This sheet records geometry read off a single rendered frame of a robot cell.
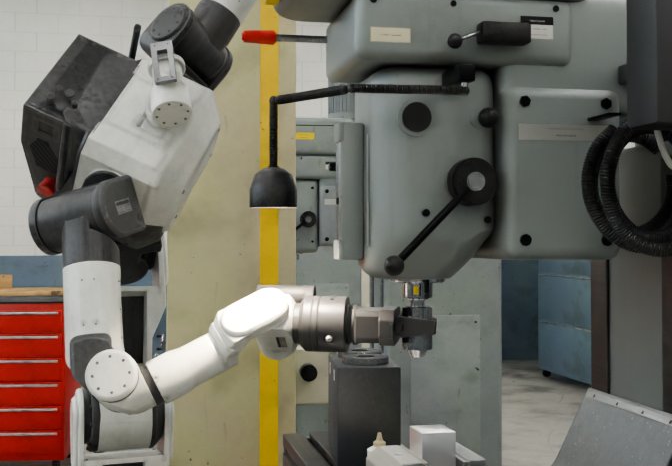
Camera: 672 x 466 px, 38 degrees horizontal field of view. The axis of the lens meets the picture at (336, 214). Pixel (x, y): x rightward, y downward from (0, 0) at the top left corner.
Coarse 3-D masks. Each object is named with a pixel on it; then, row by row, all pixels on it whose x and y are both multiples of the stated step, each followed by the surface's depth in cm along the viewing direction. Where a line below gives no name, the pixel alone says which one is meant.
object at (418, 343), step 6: (402, 312) 152; (420, 318) 150; (426, 318) 151; (420, 336) 150; (426, 336) 151; (402, 342) 152; (408, 342) 151; (414, 342) 150; (420, 342) 150; (426, 342) 151; (408, 348) 151; (414, 348) 150; (420, 348) 150; (426, 348) 151
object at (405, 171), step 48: (384, 96) 144; (432, 96) 144; (480, 96) 145; (384, 144) 144; (432, 144) 144; (480, 144) 145; (384, 192) 144; (432, 192) 143; (384, 240) 144; (432, 240) 144; (480, 240) 147
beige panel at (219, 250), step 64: (192, 0) 318; (256, 0) 322; (256, 64) 322; (256, 128) 321; (192, 192) 317; (192, 256) 316; (256, 256) 320; (192, 320) 316; (256, 384) 319; (192, 448) 315; (256, 448) 319
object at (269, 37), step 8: (248, 32) 158; (256, 32) 158; (264, 32) 158; (272, 32) 158; (248, 40) 158; (256, 40) 158; (264, 40) 158; (272, 40) 158; (280, 40) 159; (288, 40) 159; (296, 40) 160; (304, 40) 160; (312, 40) 160; (320, 40) 160
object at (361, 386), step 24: (336, 360) 192; (360, 360) 184; (384, 360) 185; (336, 384) 183; (360, 384) 182; (384, 384) 182; (336, 408) 183; (360, 408) 182; (384, 408) 182; (336, 432) 182; (360, 432) 181; (384, 432) 182; (336, 456) 182; (360, 456) 181
